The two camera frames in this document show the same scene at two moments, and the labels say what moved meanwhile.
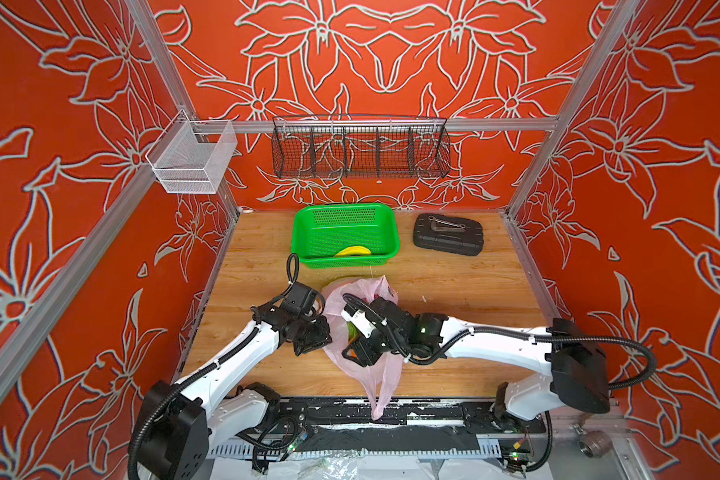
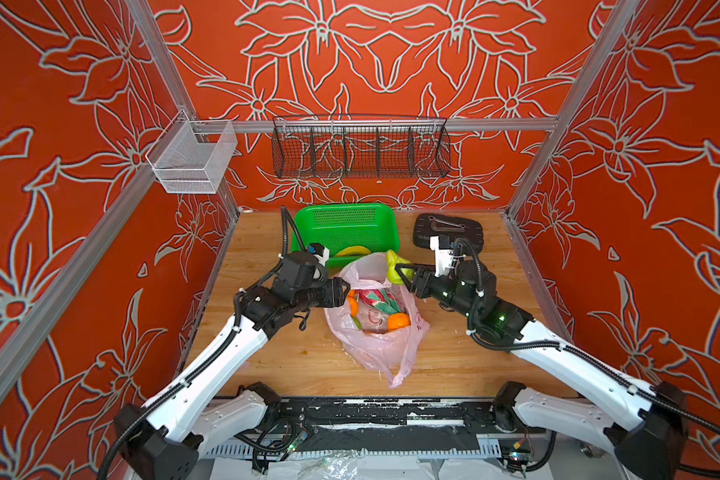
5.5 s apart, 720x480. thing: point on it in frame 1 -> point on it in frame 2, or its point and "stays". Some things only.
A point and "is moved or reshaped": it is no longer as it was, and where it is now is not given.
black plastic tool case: (449, 234) stays
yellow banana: (353, 250) stays
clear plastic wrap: (334, 465) stays
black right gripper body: (377, 345) -> (445, 290)
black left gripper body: (312, 332) -> (324, 293)
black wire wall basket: (352, 147) stays
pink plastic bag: (382, 381) is moved or reshaped
